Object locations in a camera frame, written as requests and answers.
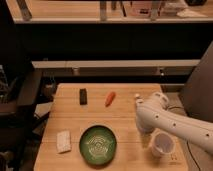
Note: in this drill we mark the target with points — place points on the black rectangular block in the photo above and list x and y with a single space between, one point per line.
83 96

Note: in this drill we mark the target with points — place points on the white sponge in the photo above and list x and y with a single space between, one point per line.
63 141

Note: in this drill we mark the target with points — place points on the green ceramic bowl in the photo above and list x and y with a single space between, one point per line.
98 145

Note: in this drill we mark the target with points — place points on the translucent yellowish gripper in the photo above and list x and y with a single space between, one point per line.
145 140

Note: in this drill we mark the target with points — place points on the white paper cup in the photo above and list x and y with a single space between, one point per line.
162 145

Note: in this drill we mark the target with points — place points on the orange carrot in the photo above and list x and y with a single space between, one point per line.
110 99

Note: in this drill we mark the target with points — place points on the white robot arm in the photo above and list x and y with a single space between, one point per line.
152 113

